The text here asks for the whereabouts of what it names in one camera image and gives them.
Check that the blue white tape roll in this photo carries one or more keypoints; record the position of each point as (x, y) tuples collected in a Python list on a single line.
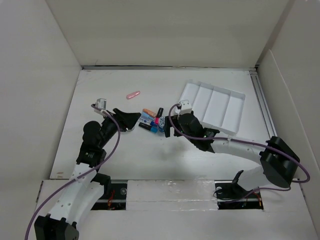
[(162, 122)]

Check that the white divided organizer tray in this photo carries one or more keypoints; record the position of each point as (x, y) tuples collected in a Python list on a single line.
[(215, 107)]

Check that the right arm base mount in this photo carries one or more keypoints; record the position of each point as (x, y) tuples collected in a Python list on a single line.
[(231, 196)]

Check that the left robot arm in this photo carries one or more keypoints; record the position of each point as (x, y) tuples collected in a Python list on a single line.
[(86, 184)]

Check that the black highlighter blue cap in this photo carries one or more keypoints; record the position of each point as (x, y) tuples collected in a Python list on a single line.
[(148, 127)]

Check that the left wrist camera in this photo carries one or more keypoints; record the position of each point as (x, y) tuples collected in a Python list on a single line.
[(101, 103)]

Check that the orange translucent eraser case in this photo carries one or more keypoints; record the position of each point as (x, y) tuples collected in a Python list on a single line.
[(149, 112)]

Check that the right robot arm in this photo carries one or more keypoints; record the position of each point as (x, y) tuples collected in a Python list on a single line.
[(277, 162)]

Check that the clear blue glue stick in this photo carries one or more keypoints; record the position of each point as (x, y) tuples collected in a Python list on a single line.
[(147, 121)]

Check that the blue translucent eraser case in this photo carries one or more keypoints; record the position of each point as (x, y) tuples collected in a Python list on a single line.
[(147, 117)]

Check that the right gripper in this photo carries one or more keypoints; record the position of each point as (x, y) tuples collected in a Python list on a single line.
[(168, 124)]

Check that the pink translucent eraser case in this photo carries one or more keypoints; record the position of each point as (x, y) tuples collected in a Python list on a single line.
[(132, 95)]

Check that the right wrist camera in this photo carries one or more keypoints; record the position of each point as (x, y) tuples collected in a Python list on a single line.
[(184, 107)]

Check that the aluminium rail right edge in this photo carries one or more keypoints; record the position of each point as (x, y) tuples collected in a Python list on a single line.
[(268, 121)]

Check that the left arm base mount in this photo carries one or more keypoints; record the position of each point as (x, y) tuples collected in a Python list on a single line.
[(115, 199)]

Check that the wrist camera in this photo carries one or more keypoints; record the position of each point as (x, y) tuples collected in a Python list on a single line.
[(101, 103), (184, 107)]

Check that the black highlighter pink cap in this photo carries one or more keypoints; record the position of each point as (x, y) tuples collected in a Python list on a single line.
[(159, 115)]

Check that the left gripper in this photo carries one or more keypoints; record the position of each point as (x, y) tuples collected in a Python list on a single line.
[(126, 120)]

